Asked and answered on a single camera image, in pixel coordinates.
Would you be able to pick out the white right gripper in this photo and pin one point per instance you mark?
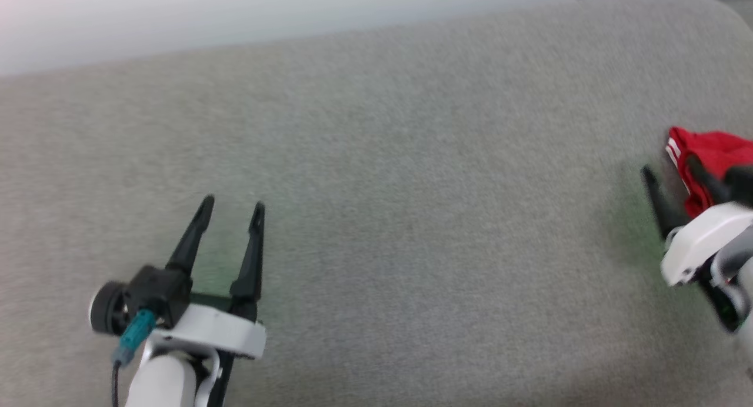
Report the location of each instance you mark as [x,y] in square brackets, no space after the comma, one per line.
[703,242]

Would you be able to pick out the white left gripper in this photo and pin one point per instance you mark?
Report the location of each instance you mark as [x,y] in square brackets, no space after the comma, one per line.
[212,330]

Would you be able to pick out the red white basketball jersey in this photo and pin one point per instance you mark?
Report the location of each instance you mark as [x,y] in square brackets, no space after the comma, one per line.
[709,160]

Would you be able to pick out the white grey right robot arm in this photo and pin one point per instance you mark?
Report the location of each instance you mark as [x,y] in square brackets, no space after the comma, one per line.
[732,277]

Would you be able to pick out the grey fabric sofa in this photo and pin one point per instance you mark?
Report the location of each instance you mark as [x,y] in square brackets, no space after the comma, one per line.
[412,189]

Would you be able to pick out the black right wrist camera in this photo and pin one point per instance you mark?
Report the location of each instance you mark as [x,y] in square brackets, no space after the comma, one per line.
[742,184]

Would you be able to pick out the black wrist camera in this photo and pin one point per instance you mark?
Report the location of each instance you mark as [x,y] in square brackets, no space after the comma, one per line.
[742,184]
[147,295]

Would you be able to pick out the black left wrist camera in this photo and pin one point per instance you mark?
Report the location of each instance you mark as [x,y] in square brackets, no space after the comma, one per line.
[147,295]

